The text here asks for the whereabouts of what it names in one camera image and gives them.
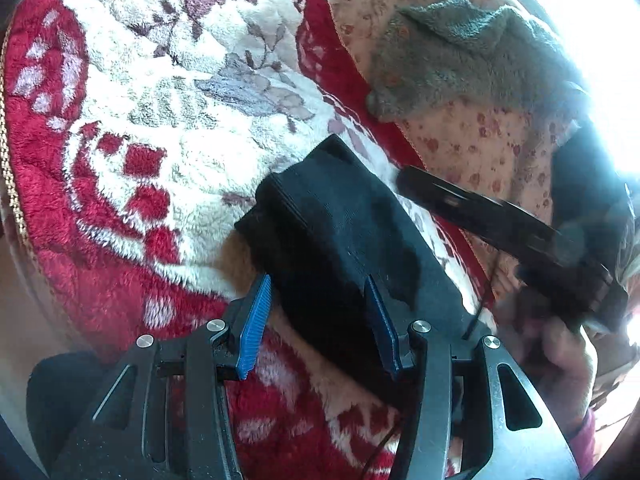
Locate person's right forearm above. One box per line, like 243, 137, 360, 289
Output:
564, 406, 603, 463

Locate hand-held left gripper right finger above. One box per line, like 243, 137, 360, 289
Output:
364, 275, 581, 480

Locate floral bed sheet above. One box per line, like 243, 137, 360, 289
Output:
320, 0, 596, 313

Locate grey fleece blanket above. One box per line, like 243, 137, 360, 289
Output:
366, 0, 593, 123

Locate black pants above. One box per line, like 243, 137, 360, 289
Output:
234, 134, 495, 393

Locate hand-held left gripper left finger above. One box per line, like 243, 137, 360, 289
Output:
50, 274, 273, 480

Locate person's right hand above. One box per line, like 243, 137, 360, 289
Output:
492, 260, 602, 433

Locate red and white plush blanket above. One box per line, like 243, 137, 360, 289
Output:
0, 0, 501, 480

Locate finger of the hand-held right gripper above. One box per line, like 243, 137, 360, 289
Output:
395, 165, 563, 263

